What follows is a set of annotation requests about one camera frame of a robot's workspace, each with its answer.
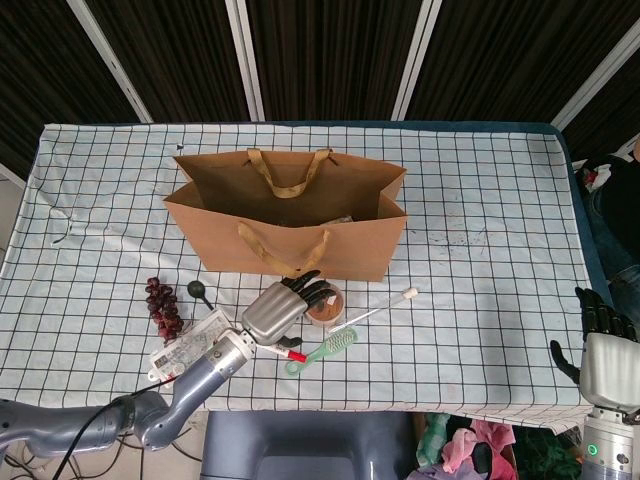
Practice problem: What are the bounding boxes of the red and white marker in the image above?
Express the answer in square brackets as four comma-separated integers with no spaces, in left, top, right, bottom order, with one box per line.
[257,342,307,362]

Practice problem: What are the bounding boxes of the packaged clear ruler set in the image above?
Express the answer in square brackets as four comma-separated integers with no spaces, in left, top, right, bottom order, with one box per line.
[149,307,236,386]

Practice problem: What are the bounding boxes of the white black checked tablecloth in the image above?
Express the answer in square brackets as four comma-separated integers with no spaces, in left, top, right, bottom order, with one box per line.
[0,122,629,426]

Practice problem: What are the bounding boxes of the brown paper shopping bag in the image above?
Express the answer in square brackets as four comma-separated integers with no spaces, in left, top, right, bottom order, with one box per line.
[162,147,409,284]

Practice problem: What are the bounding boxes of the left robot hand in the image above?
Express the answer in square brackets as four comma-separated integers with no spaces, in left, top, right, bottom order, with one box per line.
[241,269,336,349]

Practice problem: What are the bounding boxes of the clear jar of rubber bands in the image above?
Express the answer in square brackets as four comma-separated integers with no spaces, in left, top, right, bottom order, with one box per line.
[304,283,347,326]

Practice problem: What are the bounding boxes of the blue grey robot torso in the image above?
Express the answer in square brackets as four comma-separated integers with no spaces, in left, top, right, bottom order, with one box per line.
[202,410,416,480]

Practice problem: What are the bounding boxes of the black floor cables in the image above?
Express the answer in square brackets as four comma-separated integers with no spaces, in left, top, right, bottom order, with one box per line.
[0,419,207,480]

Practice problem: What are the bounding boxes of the green plastic brush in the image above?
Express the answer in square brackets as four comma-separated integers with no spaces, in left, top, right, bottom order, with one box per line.
[284,325,359,376]

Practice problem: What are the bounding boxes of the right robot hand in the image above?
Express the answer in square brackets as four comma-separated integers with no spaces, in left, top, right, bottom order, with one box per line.
[548,286,640,414]

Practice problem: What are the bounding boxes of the dark green cloth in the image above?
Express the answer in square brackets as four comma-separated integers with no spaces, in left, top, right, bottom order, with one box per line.
[514,427,584,480]

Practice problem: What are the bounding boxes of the person in black top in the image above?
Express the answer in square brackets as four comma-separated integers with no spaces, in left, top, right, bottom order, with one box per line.
[587,138,640,301]

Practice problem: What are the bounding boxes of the purple grape bunch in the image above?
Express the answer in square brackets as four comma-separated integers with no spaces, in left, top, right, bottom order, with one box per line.
[144,276,184,344]

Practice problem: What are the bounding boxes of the mint green cloth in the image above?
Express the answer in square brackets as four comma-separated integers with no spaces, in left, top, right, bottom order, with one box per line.
[415,413,451,466]

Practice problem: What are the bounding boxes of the black measuring spoon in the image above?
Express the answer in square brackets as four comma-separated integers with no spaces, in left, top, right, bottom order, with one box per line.
[187,280,214,309]

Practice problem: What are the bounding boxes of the glass tube with white stopper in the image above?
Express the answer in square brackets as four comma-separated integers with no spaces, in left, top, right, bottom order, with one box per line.
[327,286,420,332]

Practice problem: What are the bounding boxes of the pink cloth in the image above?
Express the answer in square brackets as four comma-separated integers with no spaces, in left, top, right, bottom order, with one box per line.
[442,421,517,474]

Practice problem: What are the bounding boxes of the white partition post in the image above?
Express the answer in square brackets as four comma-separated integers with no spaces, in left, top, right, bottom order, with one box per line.
[67,0,154,124]
[224,0,266,122]
[552,19,640,132]
[391,0,444,122]

